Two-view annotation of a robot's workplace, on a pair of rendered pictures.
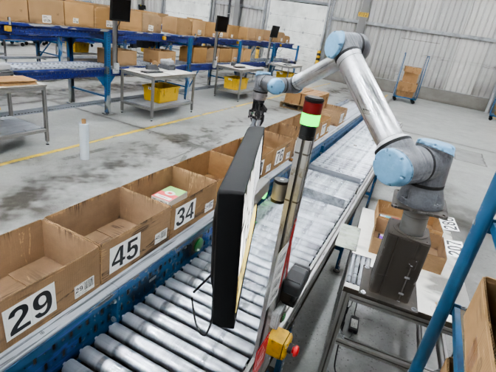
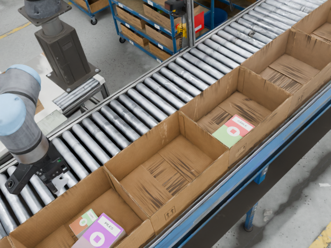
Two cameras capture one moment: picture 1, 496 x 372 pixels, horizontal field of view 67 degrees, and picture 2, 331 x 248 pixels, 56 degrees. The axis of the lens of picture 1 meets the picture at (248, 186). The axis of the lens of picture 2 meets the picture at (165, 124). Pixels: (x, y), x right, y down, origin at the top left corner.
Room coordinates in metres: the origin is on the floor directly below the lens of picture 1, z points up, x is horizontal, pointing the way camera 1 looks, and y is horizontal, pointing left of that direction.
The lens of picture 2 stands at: (2.56, 0.60, 2.04)
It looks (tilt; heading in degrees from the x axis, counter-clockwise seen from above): 50 degrees down; 214
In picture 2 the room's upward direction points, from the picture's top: 10 degrees counter-clockwise
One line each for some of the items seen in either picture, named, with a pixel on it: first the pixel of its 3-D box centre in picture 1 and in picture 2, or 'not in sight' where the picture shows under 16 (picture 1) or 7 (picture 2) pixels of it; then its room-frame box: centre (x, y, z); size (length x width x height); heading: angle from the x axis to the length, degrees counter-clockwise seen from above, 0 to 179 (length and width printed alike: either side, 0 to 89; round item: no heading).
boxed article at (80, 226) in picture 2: not in sight; (85, 224); (2.33, 0.01, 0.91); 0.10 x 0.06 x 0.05; 156
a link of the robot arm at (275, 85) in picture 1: (274, 85); (16, 90); (2.23, -0.06, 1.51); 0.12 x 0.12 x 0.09; 33
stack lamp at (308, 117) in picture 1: (311, 113); not in sight; (0.99, -0.14, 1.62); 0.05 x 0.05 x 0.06
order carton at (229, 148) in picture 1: (242, 161); (85, 235); (2.38, 0.06, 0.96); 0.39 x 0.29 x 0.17; 157
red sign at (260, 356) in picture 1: (263, 350); (195, 25); (0.91, -0.13, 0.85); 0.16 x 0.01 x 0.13; 157
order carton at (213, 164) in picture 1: (212, 177); (167, 168); (2.02, 0.22, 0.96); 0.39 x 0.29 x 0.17; 157
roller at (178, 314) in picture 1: (198, 324); (219, 67); (1.11, 0.11, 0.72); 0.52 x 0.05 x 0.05; 67
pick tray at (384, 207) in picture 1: (406, 221); not in sight; (2.19, -1.05, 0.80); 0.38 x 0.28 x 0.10; 75
